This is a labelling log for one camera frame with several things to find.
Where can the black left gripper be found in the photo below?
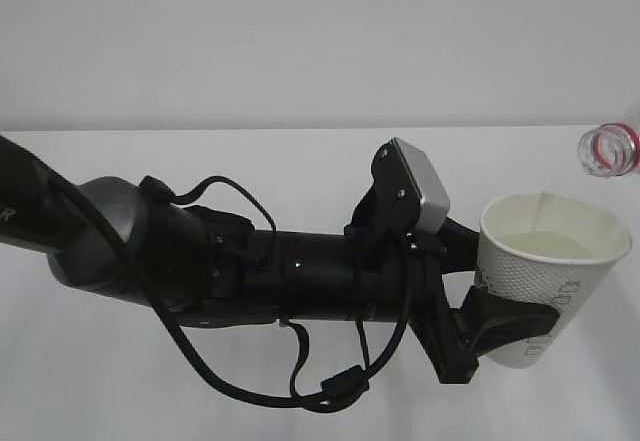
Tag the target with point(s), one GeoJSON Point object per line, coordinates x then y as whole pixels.
{"type": "Point", "coordinates": [454, 338]}

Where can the white paper cup green logo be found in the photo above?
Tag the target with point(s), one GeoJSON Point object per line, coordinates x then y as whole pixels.
{"type": "Point", "coordinates": [549, 249]}

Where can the clear water bottle red label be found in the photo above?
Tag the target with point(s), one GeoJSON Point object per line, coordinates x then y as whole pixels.
{"type": "Point", "coordinates": [611, 149]}

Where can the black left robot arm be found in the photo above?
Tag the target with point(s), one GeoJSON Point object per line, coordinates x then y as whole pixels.
{"type": "Point", "coordinates": [197, 267]}

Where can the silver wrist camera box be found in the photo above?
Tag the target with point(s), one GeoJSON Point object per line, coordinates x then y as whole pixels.
{"type": "Point", "coordinates": [408, 192]}

